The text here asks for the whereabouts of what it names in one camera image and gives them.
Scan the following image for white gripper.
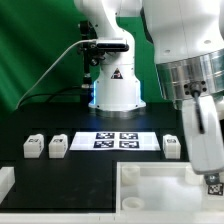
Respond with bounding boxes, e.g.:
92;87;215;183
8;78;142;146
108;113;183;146
182;96;224;185

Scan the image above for white square table top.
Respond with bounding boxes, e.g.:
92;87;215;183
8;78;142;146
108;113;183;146
116;162;224;224

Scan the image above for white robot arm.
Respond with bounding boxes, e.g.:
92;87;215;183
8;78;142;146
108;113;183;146
74;0;224;185

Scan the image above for white sheet with markers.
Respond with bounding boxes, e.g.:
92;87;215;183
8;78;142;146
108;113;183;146
70;131;160;151

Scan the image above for green backdrop curtain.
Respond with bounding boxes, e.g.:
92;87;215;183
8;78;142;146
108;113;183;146
0;0;168;114

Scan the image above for black cable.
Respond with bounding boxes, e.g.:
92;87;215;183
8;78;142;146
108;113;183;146
19;85;84;107

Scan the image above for black camera on stand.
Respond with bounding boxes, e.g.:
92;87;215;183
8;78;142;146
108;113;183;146
77;20;130;104

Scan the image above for white cable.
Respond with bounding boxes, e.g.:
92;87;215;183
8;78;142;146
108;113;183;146
15;39;98;110

